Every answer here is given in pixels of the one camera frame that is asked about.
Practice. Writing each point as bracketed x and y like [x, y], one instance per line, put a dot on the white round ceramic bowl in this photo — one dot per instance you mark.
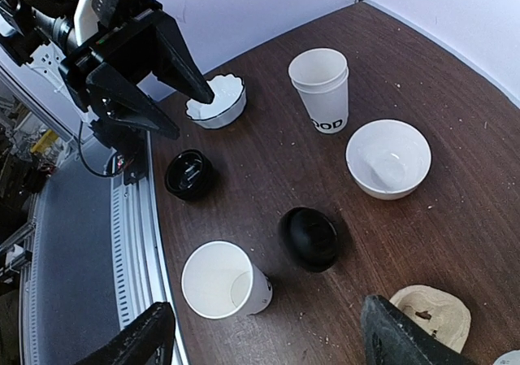
[388, 158]

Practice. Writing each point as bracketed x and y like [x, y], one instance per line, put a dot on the stack of black lids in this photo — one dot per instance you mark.
[190, 175]

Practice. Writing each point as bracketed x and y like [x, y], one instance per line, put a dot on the white paper coffee cup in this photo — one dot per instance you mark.
[220, 281]

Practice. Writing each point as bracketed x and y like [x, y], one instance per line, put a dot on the aluminium front rail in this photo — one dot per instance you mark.
[97, 261]

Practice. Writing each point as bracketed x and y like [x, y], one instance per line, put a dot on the black plastic cup lid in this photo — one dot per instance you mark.
[309, 238]

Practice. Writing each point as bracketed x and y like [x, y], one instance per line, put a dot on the brown pulp cup carrier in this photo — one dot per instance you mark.
[440, 314]

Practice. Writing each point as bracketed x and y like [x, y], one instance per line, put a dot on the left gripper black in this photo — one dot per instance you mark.
[134, 38]

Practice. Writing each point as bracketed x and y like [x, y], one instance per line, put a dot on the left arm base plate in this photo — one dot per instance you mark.
[132, 165]

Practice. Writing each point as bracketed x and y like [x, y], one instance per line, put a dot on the stack of white paper cups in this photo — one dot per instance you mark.
[320, 76]

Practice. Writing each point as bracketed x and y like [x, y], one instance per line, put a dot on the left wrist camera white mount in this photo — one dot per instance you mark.
[85, 21]

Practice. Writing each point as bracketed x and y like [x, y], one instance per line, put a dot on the white scalloped ceramic dish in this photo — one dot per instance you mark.
[228, 104]

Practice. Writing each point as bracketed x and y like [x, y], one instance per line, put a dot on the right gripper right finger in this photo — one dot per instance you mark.
[391, 337]

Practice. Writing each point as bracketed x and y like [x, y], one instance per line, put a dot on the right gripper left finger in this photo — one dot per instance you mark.
[150, 336]

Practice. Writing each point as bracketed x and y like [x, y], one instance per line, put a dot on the white cup holding straws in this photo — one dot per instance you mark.
[510, 358]

